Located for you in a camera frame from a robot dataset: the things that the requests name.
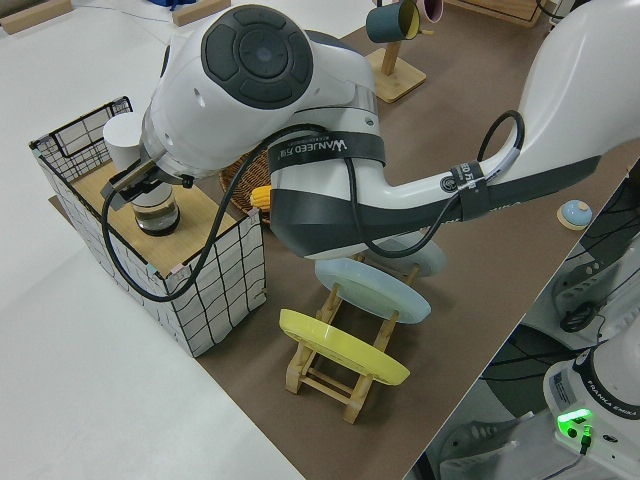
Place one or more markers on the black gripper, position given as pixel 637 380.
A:
pixel 172 179

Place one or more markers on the white bottle with glass base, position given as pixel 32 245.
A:
pixel 122 140

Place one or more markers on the pink mug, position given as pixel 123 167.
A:
pixel 432 9

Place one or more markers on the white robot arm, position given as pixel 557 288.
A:
pixel 225 125

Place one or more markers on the round brown wicker basket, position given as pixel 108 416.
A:
pixel 229 180

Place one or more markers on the yellow corn cob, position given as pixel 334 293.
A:
pixel 261 197

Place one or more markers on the blue object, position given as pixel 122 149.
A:
pixel 170 4

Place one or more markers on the light wooden block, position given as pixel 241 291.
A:
pixel 35 17
pixel 200 11

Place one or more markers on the yellow plate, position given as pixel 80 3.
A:
pixel 340 345

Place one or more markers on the light blue plate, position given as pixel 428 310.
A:
pixel 370 295

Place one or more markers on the wooden plate rack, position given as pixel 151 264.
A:
pixel 325 385

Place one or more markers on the wooden mug tree stand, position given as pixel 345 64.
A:
pixel 400 80

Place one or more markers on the grey plate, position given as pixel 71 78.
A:
pixel 430 260

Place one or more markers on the dark blue mug yellow inside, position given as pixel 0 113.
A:
pixel 385 22

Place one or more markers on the wooden drawer cabinet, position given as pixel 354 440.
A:
pixel 490 10

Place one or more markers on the blue bell on wooden base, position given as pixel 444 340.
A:
pixel 575 212

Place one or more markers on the white power strip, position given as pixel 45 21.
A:
pixel 580 285

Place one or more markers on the grey wrist bracket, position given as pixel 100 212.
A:
pixel 127 177

